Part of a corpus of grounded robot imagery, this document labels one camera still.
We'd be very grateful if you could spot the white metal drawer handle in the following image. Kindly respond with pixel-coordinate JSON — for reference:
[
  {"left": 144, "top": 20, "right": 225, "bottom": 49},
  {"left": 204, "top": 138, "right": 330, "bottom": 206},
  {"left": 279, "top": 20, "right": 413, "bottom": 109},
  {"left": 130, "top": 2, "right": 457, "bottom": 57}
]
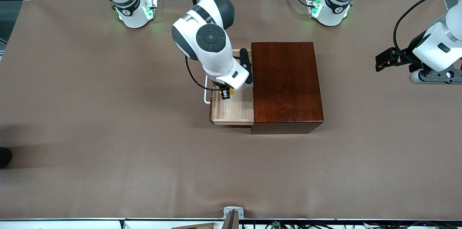
[{"left": 204, "top": 75, "right": 213, "bottom": 105}]

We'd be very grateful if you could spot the wooden drawer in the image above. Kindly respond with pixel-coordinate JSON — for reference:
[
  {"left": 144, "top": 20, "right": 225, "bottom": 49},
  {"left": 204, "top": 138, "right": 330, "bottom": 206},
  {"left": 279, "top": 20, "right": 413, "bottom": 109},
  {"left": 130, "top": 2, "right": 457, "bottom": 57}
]
[{"left": 209, "top": 49, "right": 255, "bottom": 126}]

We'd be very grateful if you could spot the dark red wooden cabinet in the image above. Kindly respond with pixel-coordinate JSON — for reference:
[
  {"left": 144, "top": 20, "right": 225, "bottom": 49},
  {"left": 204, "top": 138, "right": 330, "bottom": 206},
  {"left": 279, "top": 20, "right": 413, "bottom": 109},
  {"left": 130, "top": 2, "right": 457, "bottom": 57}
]
[{"left": 251, "top": 41, "right": 324, "bottom": 135}]

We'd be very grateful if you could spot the brown table cloth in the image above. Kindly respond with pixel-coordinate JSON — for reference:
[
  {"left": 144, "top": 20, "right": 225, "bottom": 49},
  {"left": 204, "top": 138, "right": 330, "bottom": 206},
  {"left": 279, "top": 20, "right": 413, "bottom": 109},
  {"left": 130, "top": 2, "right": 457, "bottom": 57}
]
[{"left": 0, "top": 0, "right": 462, "bottom": 221}]

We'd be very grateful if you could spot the light wooden board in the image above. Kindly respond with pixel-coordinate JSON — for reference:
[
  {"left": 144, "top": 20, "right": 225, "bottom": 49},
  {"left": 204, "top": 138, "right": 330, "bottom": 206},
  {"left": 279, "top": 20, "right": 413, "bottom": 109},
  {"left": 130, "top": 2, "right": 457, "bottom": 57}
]
[{"left": 170, "top": 223, "right": 218, "bottom": 229}]

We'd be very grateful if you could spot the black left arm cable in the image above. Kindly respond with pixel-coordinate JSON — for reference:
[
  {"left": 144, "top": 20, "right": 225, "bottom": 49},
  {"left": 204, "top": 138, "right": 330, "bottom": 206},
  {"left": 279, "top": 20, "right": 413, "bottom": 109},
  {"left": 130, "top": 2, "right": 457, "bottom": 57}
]
[{"left": 393, "top": 0, "right": 455, "bottom": 64}]

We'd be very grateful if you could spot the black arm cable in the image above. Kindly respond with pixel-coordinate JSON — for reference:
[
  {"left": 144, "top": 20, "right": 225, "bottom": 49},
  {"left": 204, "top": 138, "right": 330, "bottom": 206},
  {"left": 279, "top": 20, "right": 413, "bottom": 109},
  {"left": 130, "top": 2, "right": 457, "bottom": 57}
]
[
  {"left": 185, "top": 55, "right": 231, "bottom": 92},
  {"left": 393, "top": 0, "right": 455, "bottom": 64}
]

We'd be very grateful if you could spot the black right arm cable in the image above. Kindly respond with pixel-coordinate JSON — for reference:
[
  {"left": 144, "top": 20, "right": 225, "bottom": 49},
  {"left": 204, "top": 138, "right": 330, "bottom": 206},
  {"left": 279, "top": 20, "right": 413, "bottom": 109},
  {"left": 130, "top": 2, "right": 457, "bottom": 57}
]
[{"left": 185, "top": 55, "right": 231, "bottom": 92}]

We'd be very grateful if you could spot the grey metal bracket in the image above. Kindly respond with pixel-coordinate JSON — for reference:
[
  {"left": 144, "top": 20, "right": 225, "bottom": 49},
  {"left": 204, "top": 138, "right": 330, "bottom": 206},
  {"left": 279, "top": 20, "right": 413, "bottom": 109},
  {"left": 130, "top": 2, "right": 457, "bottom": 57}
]
[{"left": 222, "top": 206, "right": 245, "bottom": 229}]

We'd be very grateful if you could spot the white table edge rail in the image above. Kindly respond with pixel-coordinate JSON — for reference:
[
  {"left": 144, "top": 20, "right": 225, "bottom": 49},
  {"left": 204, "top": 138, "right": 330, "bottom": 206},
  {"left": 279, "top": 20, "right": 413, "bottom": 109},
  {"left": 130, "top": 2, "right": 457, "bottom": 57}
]
[{"left": 0, "top": 217, "right": 462, "bottom": 229}]

